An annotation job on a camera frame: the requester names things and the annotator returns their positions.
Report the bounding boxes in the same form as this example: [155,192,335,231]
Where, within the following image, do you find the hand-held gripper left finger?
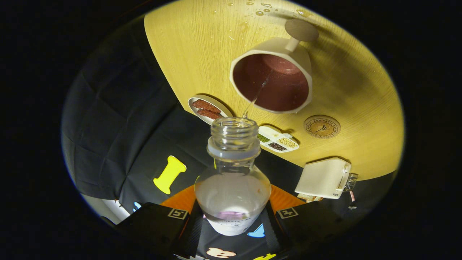
[115,185,205,259]

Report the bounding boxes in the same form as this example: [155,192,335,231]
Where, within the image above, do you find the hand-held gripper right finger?
[261,184,349,255]

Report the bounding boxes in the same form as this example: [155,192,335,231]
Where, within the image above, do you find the clear plastic juice bottle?
[194,117,272,237]

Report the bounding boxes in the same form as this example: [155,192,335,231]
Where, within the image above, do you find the beige cup with pink inside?
[230,19,320,115]

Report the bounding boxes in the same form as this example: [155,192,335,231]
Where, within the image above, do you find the white toaster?
[295,157,352,200]

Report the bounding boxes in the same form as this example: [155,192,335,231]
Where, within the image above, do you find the white divided seed dish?
[257,126,300,153]

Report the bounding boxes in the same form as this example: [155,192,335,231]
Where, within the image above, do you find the red meat piece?
[192,99,222,113]
[197,109,222,120]

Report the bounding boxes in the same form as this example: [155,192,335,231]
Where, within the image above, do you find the round white plate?
[188,95,233,125]

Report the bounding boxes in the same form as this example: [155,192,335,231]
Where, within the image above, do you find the black backdrop cloth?
[61,14,397,260]

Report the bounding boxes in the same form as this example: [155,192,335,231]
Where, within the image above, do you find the wooden table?
[144,0,405,181]

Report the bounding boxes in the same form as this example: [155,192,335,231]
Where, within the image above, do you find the wire mesh holder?
[344,173,359,192]

